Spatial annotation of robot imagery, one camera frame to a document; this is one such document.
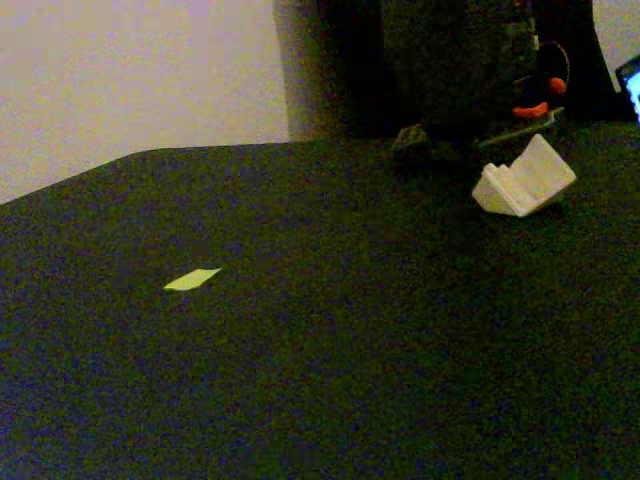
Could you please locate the small white cube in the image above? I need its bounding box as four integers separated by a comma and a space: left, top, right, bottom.
471, 133, 578, 219

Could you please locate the lit laptop screen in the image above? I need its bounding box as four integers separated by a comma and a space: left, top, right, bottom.
614, 53, 640, 124

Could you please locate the dark blue desk mat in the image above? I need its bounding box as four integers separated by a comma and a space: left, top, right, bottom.
0, 122, 640, 480

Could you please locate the small green sticker marker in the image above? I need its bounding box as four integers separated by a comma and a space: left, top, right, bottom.
163, 267, 223, 293

